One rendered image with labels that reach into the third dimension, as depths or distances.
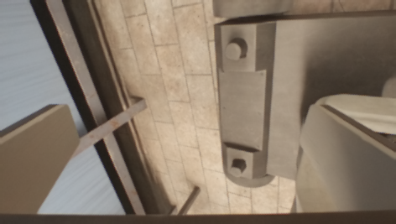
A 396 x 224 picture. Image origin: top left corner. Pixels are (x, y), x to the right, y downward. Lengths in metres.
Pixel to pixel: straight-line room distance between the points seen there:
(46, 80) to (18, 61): 0.09
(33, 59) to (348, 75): 0.88
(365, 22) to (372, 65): 0.09
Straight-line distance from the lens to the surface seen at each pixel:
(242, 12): 0.51
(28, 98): 0.84
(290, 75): 0.54
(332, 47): 0.53
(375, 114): 0.42
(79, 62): 0.91
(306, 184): 0.32
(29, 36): 0.86
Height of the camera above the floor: 0.68
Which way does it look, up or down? 49 degrees down
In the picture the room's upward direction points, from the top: 134 degrees counter-clockwise
